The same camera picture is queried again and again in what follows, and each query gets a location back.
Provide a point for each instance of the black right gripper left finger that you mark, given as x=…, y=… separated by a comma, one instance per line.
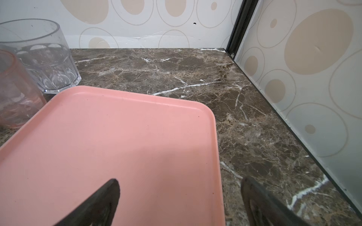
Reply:
x=97, y=210

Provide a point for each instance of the black corner frame post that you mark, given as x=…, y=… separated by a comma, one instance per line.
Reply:
x=243, y=20

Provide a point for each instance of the clear faceted short tumbler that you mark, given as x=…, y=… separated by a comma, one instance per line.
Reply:
x=41, y=47

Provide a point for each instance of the pink plastic tray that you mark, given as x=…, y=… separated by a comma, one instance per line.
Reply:
x=162, y=151

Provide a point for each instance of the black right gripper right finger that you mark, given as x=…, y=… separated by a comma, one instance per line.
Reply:
x=264, y=209

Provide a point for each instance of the pink translucent tumbler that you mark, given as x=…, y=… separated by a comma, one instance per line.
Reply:
x=21, y=98

